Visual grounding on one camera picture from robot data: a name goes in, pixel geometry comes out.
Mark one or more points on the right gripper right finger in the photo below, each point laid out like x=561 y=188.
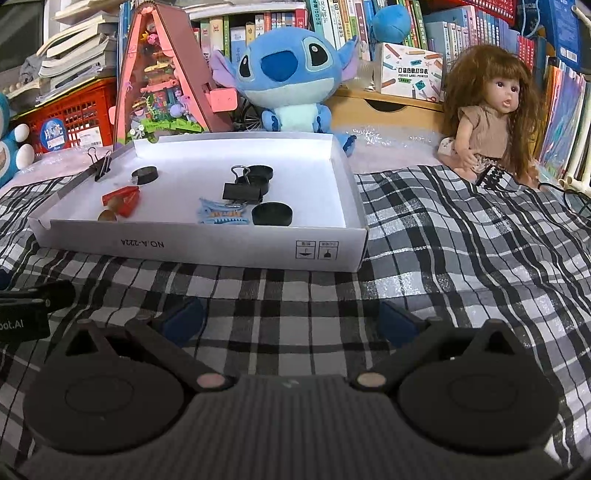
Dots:
x=414 y=340

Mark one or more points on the black binder clip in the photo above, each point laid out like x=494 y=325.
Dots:
x=99 y=165
x=242 y=190

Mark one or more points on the white patterned tissue box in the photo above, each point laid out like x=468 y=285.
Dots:
x=409 y=72

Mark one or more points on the brown wooden toy piece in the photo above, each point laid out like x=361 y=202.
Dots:
x=109 y=214

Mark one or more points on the blue white plush toy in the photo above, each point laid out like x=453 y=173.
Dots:
x=391 y=24

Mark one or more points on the black round puck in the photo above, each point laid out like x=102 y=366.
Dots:
x=262 y=171

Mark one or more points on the black round lid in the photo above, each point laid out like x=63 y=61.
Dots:
x=144 y=175

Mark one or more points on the red plastic crate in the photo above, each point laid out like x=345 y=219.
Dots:
x=78 y=119

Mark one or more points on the black white plaid cloth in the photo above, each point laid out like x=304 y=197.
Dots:
x=438 y=246

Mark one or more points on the stack of books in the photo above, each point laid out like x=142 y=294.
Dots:
x=44 y=39

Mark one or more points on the blue Stitch plush toy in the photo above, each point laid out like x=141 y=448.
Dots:
x=289 y=73

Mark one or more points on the black binder clip on box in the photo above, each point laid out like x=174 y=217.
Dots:
x=99 y=165

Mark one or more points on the brown-haired baby doll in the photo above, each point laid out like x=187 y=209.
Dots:
x=491 y=115

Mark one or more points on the wooden drawer box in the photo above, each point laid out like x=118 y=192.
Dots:
x=360 y=108

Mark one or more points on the red basket on books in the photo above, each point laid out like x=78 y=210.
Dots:
x=503 y=9

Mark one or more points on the pink triangular toy house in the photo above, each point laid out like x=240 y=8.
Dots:
x=165 y=84

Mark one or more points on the black round cap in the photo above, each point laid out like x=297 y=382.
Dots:
x=272 y=214

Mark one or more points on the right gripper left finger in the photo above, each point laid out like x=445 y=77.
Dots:
x=163 y=338

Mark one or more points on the Doraemon plush toy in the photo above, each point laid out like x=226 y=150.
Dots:
x=16 y=153

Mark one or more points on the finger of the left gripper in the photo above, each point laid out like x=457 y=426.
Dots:
x=55 y=295

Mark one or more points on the small red toy piece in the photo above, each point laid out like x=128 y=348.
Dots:
x=121 y=192

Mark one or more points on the white shallow cardboard box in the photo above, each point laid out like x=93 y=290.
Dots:
x=164 y=201

